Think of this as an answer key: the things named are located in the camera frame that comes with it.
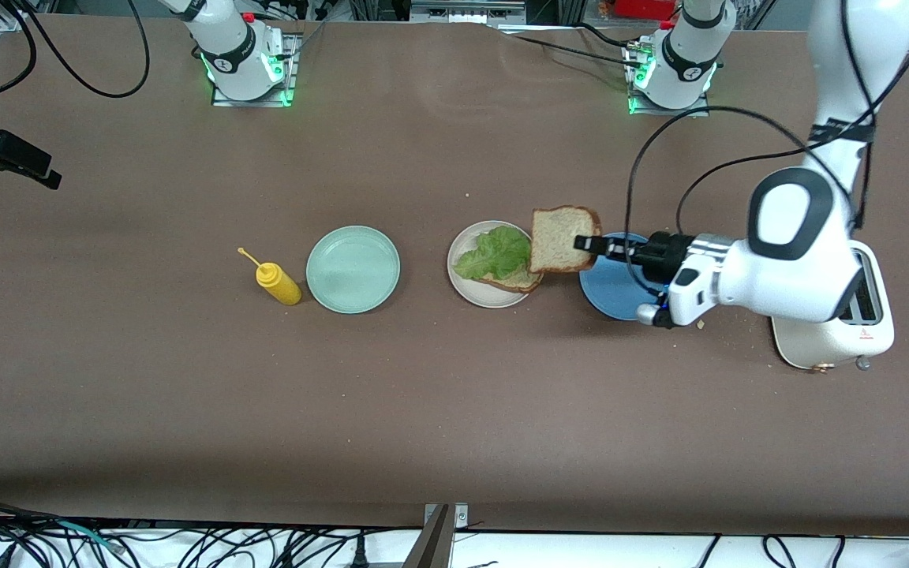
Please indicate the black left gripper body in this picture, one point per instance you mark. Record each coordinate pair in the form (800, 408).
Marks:
(663, 252)

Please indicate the dark crust bread slice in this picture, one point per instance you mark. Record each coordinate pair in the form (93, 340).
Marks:
(561, 237)

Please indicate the light brown bread slice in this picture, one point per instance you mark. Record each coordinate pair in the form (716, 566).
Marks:
(521, 280)

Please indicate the green lettuce leaf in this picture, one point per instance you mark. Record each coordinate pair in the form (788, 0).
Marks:
(498, 252)

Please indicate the yellow squeeze bottle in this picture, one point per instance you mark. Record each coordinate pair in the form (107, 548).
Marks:
(281, 288)

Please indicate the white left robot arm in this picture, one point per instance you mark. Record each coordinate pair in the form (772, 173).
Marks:
(794, 268)

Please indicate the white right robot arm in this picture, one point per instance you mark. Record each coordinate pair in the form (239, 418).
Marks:
(233, 55)

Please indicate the blue plate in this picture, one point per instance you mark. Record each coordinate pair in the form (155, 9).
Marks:
(612, 292)

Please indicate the beige plate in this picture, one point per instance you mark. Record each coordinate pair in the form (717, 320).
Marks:
(478, 293)

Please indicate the mint green plate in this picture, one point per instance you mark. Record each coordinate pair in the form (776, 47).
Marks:
(353, 270)

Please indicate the white toaster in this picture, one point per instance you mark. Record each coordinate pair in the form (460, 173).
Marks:
(825, 343)

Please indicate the red box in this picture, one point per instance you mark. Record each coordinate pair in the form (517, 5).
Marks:
(644, 8)

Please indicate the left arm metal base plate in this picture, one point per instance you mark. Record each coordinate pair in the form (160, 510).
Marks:
(660, 112)

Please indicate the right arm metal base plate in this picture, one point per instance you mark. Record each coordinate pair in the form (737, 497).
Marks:
(222, 101)

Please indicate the aluminium frame profile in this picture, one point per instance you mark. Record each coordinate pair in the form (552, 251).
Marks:
(466, 9)

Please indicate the metal table edge bracket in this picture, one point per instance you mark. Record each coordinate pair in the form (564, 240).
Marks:
(443, 536)

